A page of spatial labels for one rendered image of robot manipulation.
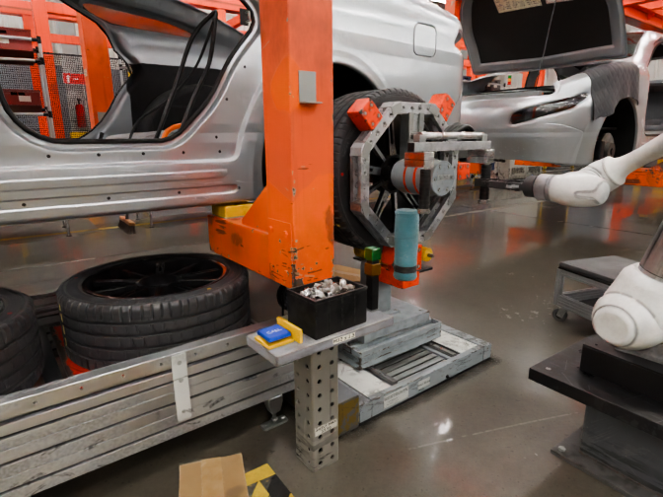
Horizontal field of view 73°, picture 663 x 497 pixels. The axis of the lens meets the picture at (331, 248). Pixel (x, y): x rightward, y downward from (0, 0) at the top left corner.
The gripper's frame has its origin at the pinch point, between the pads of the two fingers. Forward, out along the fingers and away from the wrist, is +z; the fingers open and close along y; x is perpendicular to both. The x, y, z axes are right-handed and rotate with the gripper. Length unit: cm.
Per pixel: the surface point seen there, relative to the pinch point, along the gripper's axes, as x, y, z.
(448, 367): -77, -8, 6
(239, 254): -27, -76, 55
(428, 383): -79, -20, 6
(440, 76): 48, 53, 68
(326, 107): 25, -63, 16
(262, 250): -22, -76, 36
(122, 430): -62, -129, 24
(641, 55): 88, 351, 80
